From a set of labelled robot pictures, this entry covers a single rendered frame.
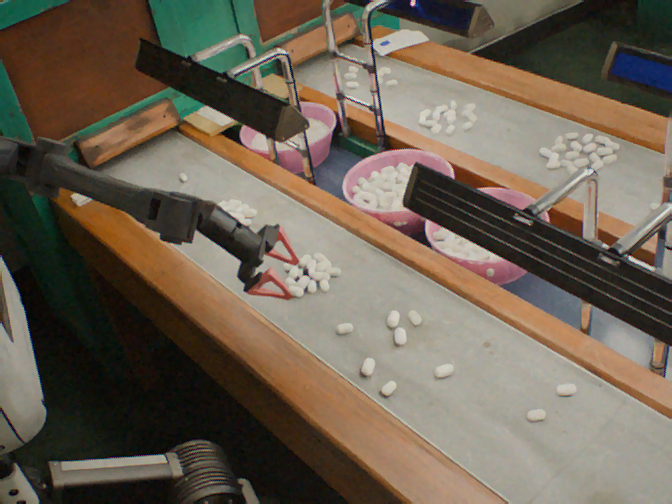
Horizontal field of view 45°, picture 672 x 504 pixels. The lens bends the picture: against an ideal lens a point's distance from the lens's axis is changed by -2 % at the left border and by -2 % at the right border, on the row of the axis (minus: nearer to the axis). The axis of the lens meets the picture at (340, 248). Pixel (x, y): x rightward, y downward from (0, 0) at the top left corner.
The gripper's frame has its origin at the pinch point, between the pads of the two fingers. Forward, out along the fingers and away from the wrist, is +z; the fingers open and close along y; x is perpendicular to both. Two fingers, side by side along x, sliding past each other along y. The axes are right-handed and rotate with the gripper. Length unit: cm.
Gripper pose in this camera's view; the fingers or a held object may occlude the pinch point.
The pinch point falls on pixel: (290, 278)
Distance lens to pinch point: 150.6
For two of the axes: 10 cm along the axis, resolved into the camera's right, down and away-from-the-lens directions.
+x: 6.6, -5.5, -5.1
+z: 7.4, 5.6, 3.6
